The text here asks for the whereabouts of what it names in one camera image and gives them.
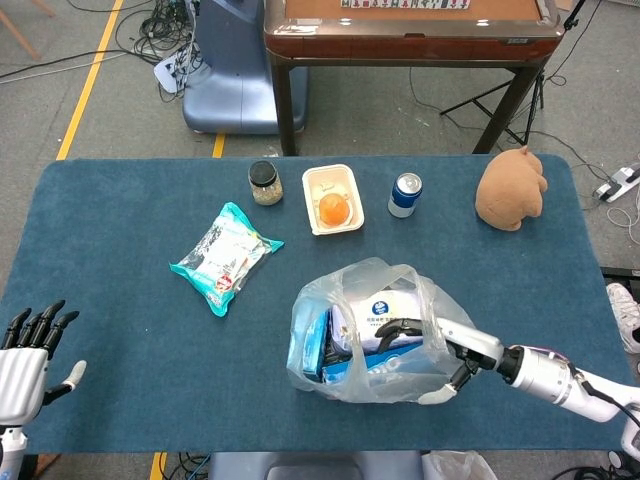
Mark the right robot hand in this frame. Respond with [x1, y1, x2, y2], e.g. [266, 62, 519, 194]
[374, 316, 506, 405]

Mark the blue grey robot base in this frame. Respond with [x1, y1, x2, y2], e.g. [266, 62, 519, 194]
[181, 0, 309, 135]

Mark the orange fruit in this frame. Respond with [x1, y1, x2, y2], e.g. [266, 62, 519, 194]
[318, 192, 350, 226]

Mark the white power strip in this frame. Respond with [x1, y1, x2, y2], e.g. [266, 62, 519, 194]
[152, 47, 201, 94]
[593, 166, 640, 203]

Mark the white tissue pack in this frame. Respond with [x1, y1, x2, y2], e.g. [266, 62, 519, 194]
[332, 289, 426, 351]

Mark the clear floor plastic bag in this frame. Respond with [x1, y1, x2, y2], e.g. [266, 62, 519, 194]
[422, 449, 499, 480]

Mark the teal snack packet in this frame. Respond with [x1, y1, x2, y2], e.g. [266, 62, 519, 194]
[168, 201, 285, 319]

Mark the blue white drink can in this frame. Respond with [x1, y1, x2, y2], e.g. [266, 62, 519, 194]
[387, 172, 423, 219]

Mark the white sneaker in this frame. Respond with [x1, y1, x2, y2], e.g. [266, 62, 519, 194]
[604, 282, 640, 354]

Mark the light blue carton box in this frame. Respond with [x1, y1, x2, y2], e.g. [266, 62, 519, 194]
[298, 308, 331, 379]

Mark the wooden chair leg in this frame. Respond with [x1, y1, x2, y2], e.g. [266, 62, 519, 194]
[0, 0, 56, 62]

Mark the row of mahjong tiles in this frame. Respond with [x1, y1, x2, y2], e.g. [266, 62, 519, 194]
[340, 0, 471, 10]

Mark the brown mahjong table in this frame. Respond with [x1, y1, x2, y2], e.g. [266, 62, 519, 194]
[263, 0, 565, 157]

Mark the white plastic tray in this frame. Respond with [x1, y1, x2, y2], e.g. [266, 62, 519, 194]
[301, 164, 366, 237]

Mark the black cable bundle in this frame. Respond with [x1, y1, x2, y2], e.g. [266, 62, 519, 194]
[114, 0, 201, 104]

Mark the grey robot torso base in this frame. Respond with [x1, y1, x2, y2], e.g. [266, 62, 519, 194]
[207, 451, 425, 480]

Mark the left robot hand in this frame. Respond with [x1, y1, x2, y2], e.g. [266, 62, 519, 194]
[0, 299, 87, 426]

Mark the black tripod stand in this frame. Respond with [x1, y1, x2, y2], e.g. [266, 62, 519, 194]
[439, 0, 589, 147]

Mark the blue felt table mat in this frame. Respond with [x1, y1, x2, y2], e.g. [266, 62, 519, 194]
[0, 153, 626, 455]

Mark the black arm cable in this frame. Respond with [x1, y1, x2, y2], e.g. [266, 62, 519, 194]
[568, 362, 640, 426]

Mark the blue Oreo box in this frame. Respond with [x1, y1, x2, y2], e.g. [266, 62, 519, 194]
[321, 342, 436, 386]

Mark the brown plush toy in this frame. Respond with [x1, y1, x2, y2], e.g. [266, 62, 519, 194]
[474, 145, 549, 232]

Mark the glass jar black lid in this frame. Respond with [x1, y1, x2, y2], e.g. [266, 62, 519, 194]
[248, 160, 284, 207]

